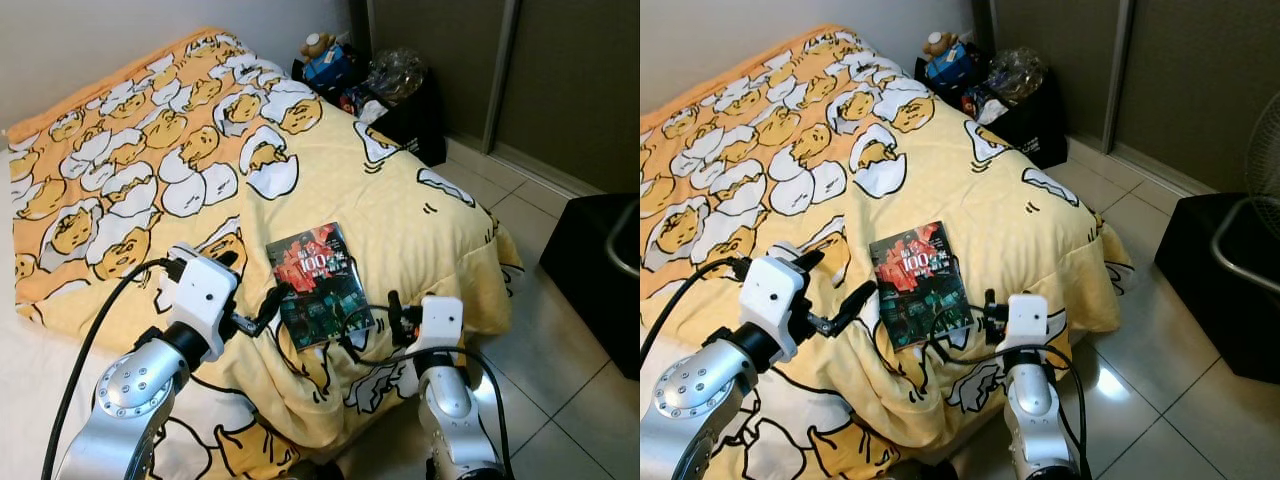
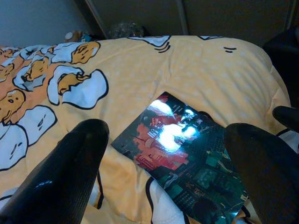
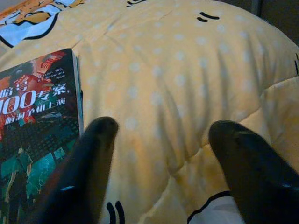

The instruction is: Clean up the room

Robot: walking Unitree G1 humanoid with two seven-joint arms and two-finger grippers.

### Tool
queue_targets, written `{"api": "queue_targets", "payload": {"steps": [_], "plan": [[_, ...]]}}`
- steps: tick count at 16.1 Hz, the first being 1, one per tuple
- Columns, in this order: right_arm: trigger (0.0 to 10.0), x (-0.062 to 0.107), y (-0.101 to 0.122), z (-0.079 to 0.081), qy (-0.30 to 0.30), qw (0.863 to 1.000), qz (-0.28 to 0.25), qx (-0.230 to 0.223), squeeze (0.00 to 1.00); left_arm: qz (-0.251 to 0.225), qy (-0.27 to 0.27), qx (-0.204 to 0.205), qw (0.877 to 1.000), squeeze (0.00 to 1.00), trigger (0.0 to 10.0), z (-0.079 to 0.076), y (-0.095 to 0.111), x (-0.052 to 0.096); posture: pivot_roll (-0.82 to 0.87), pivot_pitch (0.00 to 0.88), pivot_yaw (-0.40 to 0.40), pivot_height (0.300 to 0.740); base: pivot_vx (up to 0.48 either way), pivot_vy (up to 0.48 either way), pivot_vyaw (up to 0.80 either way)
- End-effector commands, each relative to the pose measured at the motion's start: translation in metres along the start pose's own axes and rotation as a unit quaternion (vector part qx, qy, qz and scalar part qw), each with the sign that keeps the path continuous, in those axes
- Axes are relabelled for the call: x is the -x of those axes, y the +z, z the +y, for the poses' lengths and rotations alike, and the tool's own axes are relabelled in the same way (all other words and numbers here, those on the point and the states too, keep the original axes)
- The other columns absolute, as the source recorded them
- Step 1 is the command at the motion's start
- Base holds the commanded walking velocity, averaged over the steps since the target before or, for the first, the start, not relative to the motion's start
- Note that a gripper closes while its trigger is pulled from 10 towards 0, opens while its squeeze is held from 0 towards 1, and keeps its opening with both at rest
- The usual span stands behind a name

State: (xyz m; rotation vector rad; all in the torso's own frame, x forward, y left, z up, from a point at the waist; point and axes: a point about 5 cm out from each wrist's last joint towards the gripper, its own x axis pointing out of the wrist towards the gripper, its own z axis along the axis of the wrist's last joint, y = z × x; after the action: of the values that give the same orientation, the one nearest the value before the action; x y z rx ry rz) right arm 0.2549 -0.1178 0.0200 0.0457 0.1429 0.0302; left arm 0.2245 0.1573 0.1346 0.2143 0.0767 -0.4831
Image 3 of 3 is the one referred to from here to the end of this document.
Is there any dark red-green paperback book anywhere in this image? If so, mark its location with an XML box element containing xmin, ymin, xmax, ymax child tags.
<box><xmin>0</xmin><ymin>48</ymin><xmax>85</xmax><ymax>224</ymax></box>

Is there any yellow cartoon egg blanket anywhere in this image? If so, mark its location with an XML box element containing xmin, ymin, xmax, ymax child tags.
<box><xmin>0</xmin><ymin>0</ymin><xmax>299</xmax><ymax>224</ymax></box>

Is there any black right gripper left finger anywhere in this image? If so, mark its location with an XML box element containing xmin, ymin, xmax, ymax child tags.
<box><xmin>30</xmin><ymin>116</ymin><xmax>120</xmax><ymax>224</ymax></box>

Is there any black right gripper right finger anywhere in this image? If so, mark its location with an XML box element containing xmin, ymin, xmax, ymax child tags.
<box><xmin>207</xmin><ymin>119</ymin><xmax>299</xmax><ymax>224</ymax></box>

